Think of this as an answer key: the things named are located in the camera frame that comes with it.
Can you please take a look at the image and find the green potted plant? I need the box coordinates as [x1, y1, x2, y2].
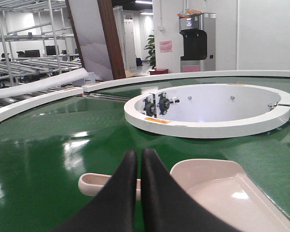
[144, 34, 156, 69]

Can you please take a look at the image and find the pink plastic dustpan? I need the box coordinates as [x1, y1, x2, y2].
[78, 158, 290, 232]

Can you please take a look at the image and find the pink wall notice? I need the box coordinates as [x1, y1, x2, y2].
[159, 41, 173, 53]

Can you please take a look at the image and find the white inner conveyor ring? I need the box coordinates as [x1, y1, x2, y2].
[123, 83, 290, 139]

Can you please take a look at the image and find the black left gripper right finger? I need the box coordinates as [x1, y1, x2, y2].
[141, 148, 238, 232]

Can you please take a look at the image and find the black bearing block right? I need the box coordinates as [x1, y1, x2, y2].
[158, 92, 180, 115]

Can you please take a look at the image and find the steel roller rack shelving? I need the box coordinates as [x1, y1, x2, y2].
[0, 0, 85, 112]

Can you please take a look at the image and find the brown wooden pillar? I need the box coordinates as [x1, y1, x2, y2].
[97, 0, 126, 80]

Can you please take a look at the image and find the white outer conveyor rim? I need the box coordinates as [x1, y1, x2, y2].
[0, 70, 290, 123]

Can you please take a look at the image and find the white foam roll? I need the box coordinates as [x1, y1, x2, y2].
[0, 68, 88, 99]

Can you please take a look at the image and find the silver black drink machine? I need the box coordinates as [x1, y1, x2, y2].
[179, 13, 216, 72]

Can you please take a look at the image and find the green conveyor belt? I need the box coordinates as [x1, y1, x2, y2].
[0, 76, 290, 232]

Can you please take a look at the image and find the black bearing block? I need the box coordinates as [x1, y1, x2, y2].
[158, 92, 180, 115]
[143, 97, 157, 116]

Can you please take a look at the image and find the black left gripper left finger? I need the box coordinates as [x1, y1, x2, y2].
[51, 150, 138, 232]

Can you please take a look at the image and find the black bearing block left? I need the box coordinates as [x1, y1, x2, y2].
[143, 97, 157, 116]

